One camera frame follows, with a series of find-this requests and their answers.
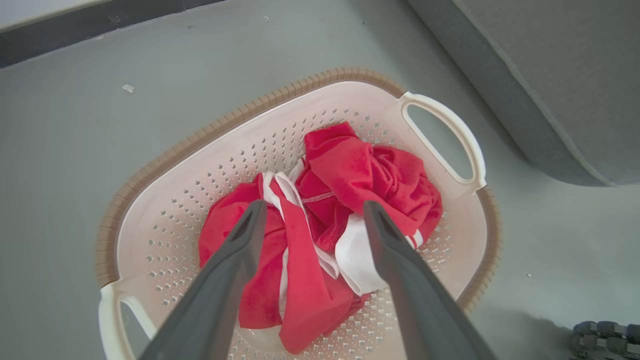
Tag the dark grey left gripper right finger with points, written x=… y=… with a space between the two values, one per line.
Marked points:
x=420 y=300

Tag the small white floor scrap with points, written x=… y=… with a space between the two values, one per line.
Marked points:
x=128 y=88

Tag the red shorts with white stripes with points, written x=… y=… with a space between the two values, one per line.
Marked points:
x=360 y=170

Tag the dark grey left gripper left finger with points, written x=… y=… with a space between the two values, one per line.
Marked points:
x=220 y=290

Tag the grey fabric sofa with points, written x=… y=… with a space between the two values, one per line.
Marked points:
x=565 y=75

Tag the red garment with white trim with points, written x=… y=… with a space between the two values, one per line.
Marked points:
x=305 y=295

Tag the black baseboard strip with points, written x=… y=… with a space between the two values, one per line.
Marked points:
x=75 y=27

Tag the grey black ribbed object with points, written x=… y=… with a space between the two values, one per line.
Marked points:
x=607 y=340

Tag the cream perforated laundry basket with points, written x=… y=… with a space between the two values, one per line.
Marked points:
x=210 y=165

